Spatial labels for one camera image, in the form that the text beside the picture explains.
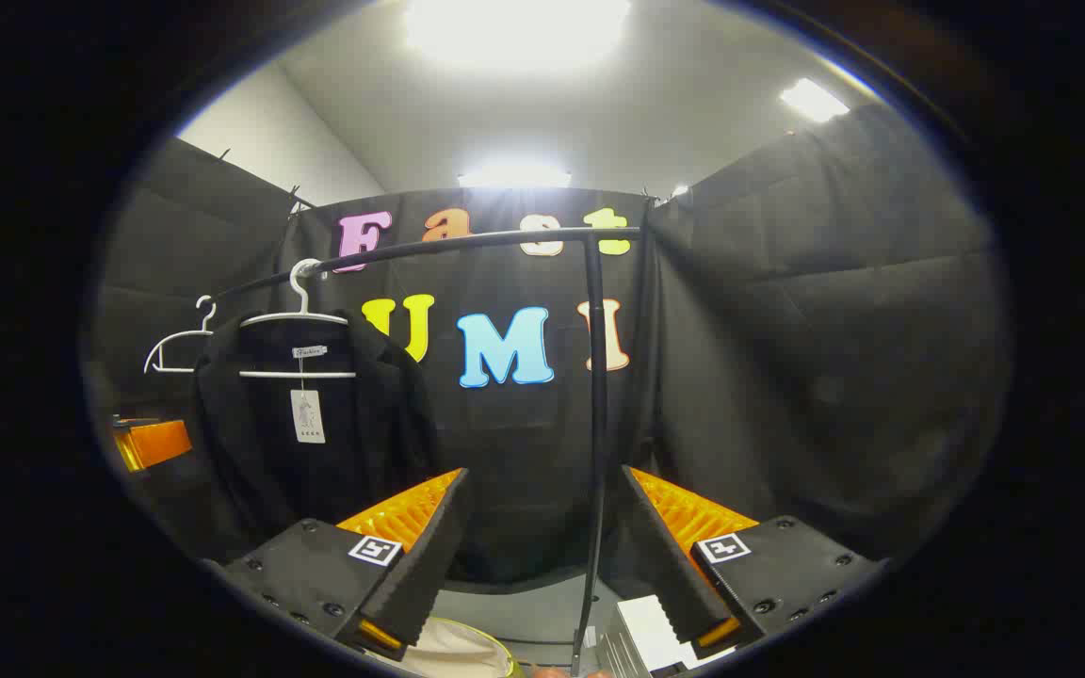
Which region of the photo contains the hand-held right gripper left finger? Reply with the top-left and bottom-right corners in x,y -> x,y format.
220,468 -> 474,660

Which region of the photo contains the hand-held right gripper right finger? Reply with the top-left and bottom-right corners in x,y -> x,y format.
616,464 -> 887,651

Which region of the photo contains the black knit garment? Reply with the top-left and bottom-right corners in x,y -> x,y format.
189,318 -> 442,564

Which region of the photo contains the white plastic hanger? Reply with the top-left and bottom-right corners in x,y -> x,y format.
143,294 -> 218,376
238,258 -> 358,381

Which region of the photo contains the black metal clothes rack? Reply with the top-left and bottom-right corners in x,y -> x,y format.
208,226 -> 645,678

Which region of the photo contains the white box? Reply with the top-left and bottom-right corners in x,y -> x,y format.
597,593 -> 737,678

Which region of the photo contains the large ceiling light panel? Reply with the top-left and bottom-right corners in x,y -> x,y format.
401,0 -> 634,69

